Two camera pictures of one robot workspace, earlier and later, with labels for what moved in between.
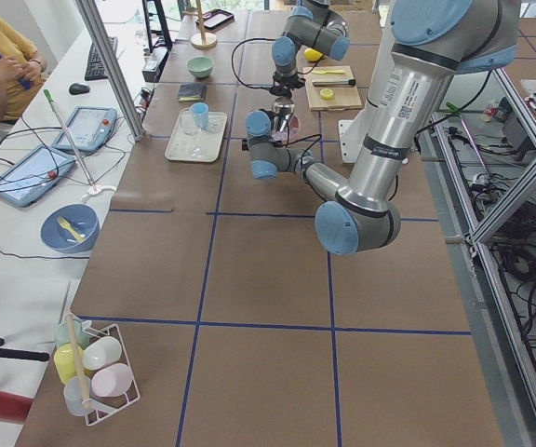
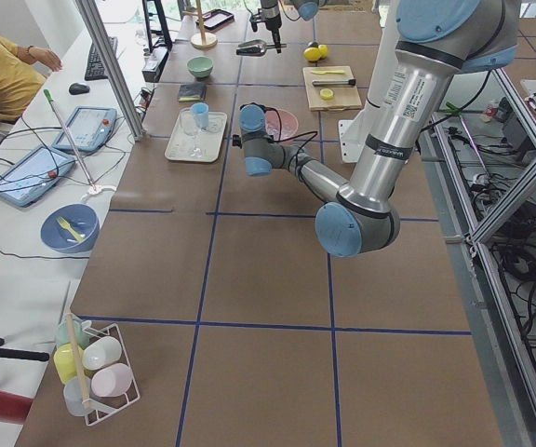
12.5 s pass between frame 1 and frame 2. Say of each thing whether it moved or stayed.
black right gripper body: moved
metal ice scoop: moved
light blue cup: stayed
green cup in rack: stayed
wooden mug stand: stayed
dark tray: stayed
